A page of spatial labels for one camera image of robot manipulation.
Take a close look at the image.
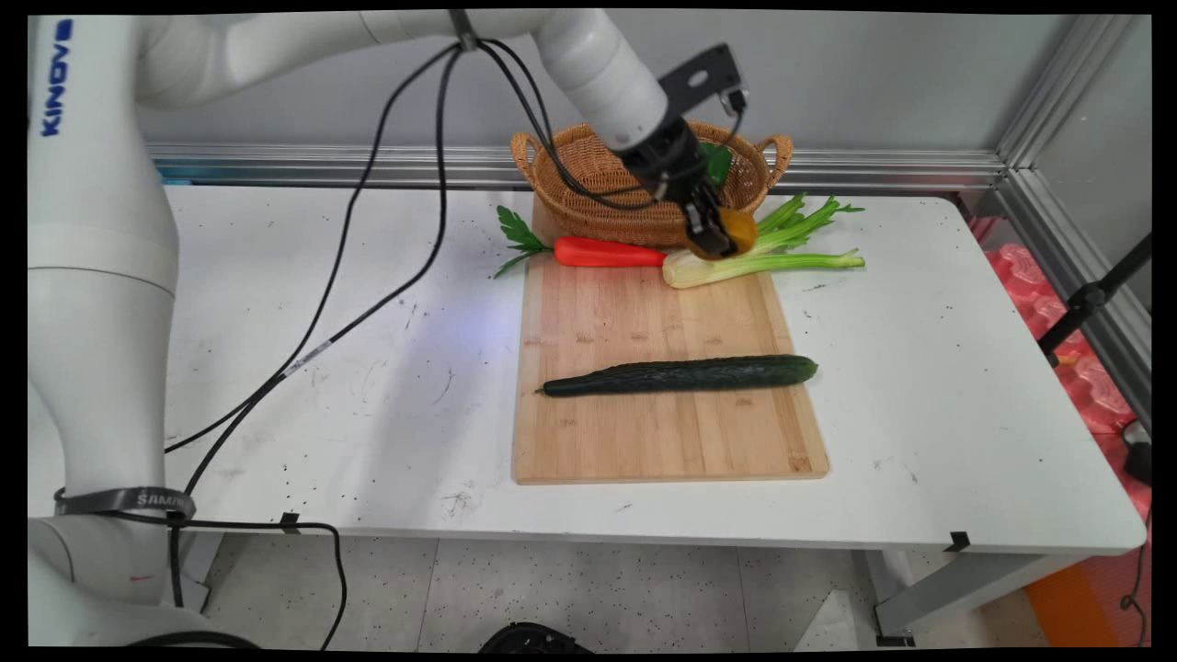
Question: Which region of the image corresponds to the black cable with white label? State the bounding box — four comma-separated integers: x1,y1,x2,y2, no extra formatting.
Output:
182,41,463,502

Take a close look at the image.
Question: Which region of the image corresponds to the green toy celery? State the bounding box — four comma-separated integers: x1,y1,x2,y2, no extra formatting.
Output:
662,192,867,291

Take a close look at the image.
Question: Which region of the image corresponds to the black looped gripper cable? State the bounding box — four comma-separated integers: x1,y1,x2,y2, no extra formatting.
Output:
474,39,748,213

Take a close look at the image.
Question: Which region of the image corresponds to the orange toy carrot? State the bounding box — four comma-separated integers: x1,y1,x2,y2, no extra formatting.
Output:
493,205,668,280

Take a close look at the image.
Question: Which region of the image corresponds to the long black cable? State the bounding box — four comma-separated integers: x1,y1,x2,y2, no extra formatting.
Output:
164,41,461,455

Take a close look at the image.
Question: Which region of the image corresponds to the round black floor object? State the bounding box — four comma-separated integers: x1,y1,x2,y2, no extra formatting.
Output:
478,622,591,655

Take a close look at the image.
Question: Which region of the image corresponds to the yellow-orange toy vegetable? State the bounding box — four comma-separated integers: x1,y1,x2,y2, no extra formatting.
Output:
685,207,759,262

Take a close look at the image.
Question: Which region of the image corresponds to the sloping aluminium frame rail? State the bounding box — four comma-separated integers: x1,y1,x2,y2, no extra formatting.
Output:
973,165,1152,433

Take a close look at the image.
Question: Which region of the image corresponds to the dark green toy cucumber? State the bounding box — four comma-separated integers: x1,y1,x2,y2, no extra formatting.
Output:
536,354,819,399

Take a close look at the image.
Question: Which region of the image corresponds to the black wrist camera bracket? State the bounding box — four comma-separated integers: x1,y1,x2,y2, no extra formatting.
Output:
657,43,751,118

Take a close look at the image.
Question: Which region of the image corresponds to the aluminium corner post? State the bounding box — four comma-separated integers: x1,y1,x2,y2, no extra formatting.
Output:
996,14,1151,168

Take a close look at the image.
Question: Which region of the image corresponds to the woven wicker basket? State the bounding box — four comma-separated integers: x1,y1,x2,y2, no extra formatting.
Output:
510,120,794,250

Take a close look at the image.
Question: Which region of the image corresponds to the pink foam packaging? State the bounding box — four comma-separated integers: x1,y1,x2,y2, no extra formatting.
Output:
982,242,1152,520

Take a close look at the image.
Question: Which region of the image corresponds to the wooden cutting board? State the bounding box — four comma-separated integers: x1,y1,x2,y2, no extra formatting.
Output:
511,196,831,486

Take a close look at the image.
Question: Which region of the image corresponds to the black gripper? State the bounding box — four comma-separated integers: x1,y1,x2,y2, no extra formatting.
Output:
618,118,738,257

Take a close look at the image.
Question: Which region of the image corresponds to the grey lanyard strap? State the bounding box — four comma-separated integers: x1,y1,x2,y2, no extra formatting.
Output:
52,486,198,522

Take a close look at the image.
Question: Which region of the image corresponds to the long horizontal aluminium rail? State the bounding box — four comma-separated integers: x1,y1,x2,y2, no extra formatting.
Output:
145,142,1009,195

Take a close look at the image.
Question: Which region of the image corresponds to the grey table leg frame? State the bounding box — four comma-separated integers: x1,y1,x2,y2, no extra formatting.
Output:
863,549,1088,647

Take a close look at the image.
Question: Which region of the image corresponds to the small black device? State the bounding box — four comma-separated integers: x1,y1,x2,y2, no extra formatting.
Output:
1121,420,1152,486

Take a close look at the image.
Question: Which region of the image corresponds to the black tripod stand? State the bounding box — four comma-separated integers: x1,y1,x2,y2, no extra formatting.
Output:
1037,234,1152,370

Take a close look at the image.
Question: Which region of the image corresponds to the thin black cable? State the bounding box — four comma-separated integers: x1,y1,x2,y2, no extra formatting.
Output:
166,511,349,650

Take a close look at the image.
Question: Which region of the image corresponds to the green toy pepper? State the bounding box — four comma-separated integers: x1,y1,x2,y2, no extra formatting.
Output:
697,142,735,190

